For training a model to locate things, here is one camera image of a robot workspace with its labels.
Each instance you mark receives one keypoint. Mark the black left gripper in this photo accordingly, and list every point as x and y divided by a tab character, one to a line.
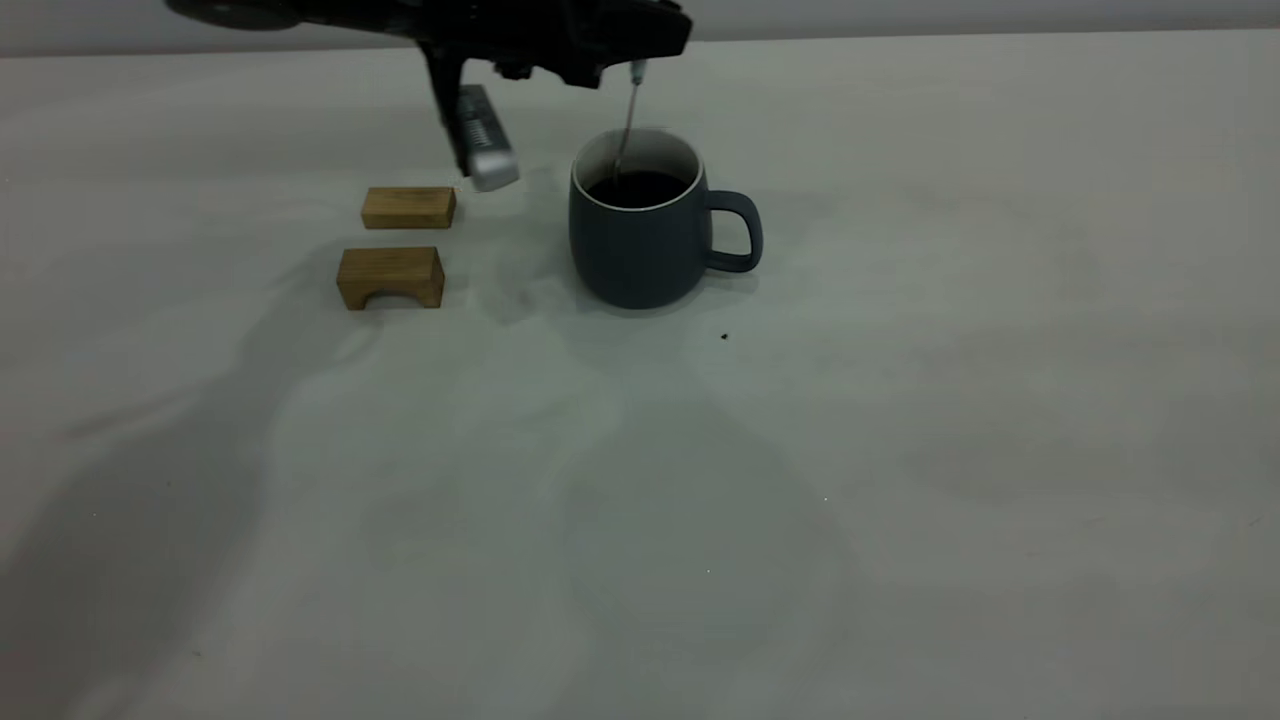
520	30

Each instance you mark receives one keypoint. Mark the dark grey mug with coffee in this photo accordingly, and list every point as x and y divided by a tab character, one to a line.
640	250

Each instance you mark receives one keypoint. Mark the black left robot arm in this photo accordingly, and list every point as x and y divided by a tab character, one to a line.
300	10

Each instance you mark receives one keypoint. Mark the flat rectangular wooden block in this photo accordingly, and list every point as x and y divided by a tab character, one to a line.
408	208

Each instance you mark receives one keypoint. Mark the arched wooden block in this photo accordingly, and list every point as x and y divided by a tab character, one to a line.
390	270

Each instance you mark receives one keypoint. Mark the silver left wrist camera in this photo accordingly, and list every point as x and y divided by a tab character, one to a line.
485	145

